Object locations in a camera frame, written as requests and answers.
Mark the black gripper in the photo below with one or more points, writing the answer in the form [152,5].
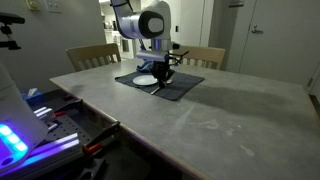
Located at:
[161,68]

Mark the silver metal spoon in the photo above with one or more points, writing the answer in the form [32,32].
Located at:
[155,90]

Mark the white robot base blue light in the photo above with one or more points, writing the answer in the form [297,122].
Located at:
[16,113]

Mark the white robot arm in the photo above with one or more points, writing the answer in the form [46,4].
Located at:
[133,23]

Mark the round white plate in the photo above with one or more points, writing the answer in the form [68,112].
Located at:
[143,80]

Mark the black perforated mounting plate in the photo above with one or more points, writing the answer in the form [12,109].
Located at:
[71,128]

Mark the dark grey fabric placemat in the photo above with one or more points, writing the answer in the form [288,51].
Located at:
[185,83]

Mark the blue folded cloth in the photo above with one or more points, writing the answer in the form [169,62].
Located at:
[142,68]

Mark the light wooden slatted chair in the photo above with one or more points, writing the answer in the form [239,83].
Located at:
[90,51]
[206,53]

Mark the black orange bar clamp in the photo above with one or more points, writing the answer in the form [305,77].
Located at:
[66,108]
[100,138]

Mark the small silver metal blocks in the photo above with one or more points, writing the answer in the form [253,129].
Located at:
[45,113]

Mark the white room door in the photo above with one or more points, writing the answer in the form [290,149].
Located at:
[283,43]

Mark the blue tissue box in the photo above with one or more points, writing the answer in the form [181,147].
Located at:
[33,95]

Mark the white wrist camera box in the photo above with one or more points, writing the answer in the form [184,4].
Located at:
[151,55]

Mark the small black wall switch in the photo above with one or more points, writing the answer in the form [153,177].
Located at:
[176,29]

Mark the grey wall sign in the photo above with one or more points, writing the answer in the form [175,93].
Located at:
[236,3]

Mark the aluminium extrusion rail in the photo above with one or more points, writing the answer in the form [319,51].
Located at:
[50,148]

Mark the white light switch plate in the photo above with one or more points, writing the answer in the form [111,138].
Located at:
[53,6]

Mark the yellow wall plate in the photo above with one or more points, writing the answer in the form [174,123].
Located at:
[32,4]

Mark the black camera on tripod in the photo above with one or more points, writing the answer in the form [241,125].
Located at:
[10,18]

